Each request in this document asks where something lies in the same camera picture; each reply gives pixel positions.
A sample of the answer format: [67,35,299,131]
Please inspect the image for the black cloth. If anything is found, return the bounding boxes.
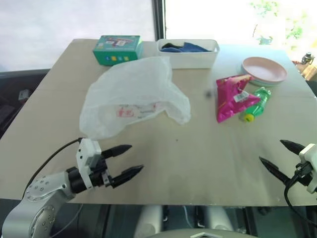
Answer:
[161,42,185,50]

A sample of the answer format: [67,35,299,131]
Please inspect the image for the magenta snack packet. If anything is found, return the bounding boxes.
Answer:
[215,74,262,124]

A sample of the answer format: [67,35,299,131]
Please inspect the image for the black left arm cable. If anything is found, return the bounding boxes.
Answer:
[25,137,84,191]

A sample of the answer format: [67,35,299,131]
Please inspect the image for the white plastic storage basket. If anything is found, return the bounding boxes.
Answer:
[156,38,221,70]

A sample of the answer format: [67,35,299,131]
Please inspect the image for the grey robot torso cover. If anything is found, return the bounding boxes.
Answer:
[148,229,251,238]

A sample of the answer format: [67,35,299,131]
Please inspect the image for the green bottle with yellow cap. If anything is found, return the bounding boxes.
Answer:
[238,86,272,123]

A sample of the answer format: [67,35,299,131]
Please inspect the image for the dark seat beside table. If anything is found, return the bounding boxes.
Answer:
[0,69,48,139]

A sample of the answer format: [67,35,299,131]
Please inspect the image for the brown background box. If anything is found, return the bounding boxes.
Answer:
[303,63,317,82]

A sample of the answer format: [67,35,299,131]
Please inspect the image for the silver rounded leg housing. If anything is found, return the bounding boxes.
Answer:
[205,205,235,232]
[135,205,164,236]

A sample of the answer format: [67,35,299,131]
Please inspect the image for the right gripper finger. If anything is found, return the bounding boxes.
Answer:
[259,156,290,185]
[279,139,305,156]

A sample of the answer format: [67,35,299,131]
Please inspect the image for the white translucent plastic bag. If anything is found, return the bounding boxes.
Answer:
[79,56,192,140]

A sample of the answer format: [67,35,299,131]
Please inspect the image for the green printed cardboard box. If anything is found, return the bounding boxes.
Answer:
[92,35,145,66]

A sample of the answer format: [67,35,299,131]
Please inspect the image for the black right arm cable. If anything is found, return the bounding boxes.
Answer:
[284,171,317,225]

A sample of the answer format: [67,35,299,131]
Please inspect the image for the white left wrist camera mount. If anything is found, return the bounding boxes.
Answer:
[75,138,102,190]

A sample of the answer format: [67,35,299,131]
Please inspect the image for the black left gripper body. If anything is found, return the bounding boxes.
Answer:
[89,153,117,189]

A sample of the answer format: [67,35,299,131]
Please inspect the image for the blue cloth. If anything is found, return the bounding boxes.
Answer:
[159,42,211,54]

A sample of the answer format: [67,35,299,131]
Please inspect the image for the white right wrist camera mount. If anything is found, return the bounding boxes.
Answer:
[298,143,317,195]

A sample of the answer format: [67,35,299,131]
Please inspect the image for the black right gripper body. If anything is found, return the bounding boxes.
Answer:
[294,161,312,187]

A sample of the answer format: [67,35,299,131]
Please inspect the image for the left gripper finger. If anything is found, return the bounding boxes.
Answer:
[100,144,133,160]
[111,164,145,189]

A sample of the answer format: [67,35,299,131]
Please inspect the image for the pale green plate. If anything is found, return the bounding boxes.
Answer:
[241,66,288,88]

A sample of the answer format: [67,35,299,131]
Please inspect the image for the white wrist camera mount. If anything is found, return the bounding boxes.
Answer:
[75,138,102,190]
[298,143,317,195]

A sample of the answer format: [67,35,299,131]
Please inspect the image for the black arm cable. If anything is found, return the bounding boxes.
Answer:
[25,137,84,191]
[284,171,317,225]

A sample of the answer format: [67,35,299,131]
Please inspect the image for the small dark background bottle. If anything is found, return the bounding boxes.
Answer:
[301,51,316,66]

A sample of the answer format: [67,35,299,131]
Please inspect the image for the pink plate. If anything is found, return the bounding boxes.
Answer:
[241,56,288,84]

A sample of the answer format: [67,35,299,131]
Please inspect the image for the dark window frame post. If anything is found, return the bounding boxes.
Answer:
[151,0,167,42]

